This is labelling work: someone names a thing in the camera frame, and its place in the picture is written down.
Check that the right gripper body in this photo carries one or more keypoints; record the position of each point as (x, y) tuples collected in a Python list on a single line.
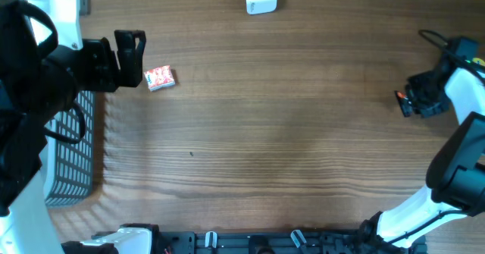
[(426, 97)]

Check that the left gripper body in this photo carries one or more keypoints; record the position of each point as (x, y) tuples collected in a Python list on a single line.
[(96, 70)]

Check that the red white snack packet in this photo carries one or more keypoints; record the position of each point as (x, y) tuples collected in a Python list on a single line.
[(159, 78)]

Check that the black hex wrench package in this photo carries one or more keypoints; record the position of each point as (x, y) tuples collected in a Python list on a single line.
[(404, 104)]

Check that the yellow cylindrical bottle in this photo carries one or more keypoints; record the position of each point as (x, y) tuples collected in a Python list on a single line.
[(478, 61)]

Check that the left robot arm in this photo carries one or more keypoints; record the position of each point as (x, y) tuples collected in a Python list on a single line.
[(45, 64)]

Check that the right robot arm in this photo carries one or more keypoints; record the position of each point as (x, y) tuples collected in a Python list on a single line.
[(454, 184)]

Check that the grey plastic mesh basket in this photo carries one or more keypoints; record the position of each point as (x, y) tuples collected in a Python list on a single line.
[(67, 169)]

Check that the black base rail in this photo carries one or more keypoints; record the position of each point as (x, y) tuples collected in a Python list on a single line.
[(261, 242)]

